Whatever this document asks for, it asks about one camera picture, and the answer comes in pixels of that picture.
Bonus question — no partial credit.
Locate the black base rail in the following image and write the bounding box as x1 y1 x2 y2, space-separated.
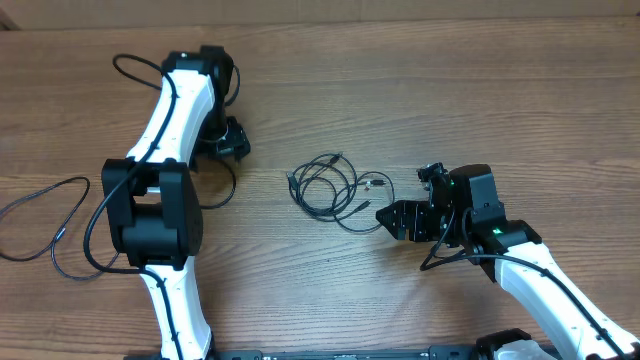
205 343 498 360

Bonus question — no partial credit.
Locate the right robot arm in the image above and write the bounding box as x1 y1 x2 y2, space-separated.
376 163 639 359

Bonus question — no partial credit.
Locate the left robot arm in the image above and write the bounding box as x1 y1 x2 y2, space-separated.
95 45 251 359

